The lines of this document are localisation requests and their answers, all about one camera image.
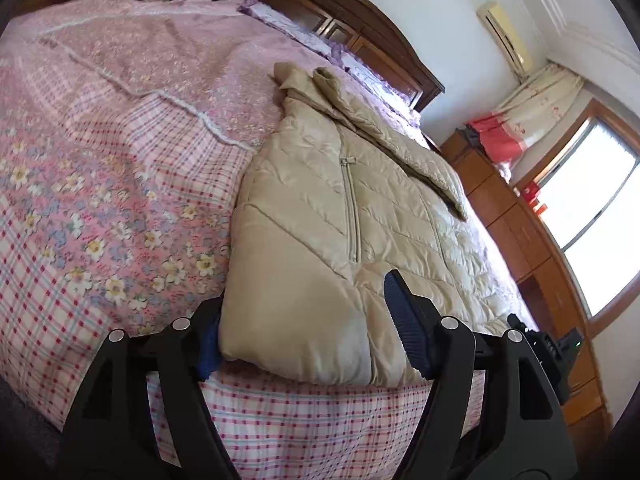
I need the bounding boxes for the beige quilted down jacket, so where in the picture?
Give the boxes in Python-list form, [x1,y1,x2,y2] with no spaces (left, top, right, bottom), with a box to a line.
[219,63,530,388]

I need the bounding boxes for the wooden drawer cabinet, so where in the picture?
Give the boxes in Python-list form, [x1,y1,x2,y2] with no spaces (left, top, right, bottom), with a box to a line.
[440,130,611,466]

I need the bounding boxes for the wooden framed window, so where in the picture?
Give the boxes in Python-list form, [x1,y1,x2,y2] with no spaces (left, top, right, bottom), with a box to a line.
[516,99,639,335]

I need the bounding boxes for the red boxes on windowsill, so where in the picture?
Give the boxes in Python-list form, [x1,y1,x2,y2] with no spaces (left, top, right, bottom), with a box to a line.
[522,181,547,216]

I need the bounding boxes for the cream and red curtain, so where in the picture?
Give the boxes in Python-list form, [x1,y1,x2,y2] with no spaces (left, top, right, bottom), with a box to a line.
[468,62,585,164]

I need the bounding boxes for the right purple ruffled pillow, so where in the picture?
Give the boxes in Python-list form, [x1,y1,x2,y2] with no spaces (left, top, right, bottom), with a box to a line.
[340,51,421,128]

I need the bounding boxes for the purple ruffled pillow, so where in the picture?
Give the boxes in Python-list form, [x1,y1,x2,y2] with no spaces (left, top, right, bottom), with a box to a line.
[340,51,421,128]
[238,0,344,68]

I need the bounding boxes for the pink floral bedspread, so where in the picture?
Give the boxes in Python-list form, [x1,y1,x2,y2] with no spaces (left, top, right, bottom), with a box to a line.
[0,0,539,480]

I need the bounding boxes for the dark wooden headboard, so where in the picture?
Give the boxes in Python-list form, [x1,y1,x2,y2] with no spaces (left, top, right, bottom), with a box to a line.
[259,0,445,112]

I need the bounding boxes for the left purple ruffled pillow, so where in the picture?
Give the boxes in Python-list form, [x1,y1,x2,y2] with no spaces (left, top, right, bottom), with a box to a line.
[238,0,344,68]

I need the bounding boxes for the white wall air conditioner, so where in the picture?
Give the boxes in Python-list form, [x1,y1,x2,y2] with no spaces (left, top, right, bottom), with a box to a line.
[476,1,534,80]

